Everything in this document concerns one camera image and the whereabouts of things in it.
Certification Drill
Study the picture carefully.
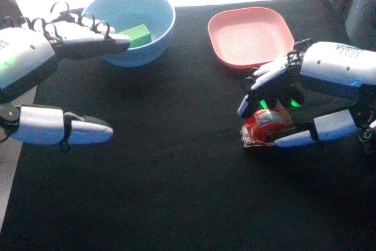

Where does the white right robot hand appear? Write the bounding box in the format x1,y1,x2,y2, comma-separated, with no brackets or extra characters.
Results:
237,38,376,149

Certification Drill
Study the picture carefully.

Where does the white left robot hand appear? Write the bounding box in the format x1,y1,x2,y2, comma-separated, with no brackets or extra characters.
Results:
0,1,132,152

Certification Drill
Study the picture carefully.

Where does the red transparent tape roll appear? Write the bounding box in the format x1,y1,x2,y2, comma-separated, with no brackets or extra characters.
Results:
240,108,294,148

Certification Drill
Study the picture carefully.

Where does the green block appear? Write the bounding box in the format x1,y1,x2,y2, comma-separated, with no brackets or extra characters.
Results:
119,24,152,49

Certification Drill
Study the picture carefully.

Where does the pink square plate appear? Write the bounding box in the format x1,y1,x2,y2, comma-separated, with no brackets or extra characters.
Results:
207,6,296,71

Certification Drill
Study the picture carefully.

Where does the light blue bowl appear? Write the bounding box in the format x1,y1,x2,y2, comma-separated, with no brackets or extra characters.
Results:
79,0,176,68

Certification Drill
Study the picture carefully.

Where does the dark grey curtain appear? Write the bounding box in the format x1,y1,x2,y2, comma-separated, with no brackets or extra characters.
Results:
321,0,376,51

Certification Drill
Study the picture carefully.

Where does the black tablecloth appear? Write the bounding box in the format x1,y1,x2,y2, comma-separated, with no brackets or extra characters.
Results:
0,0,376,251

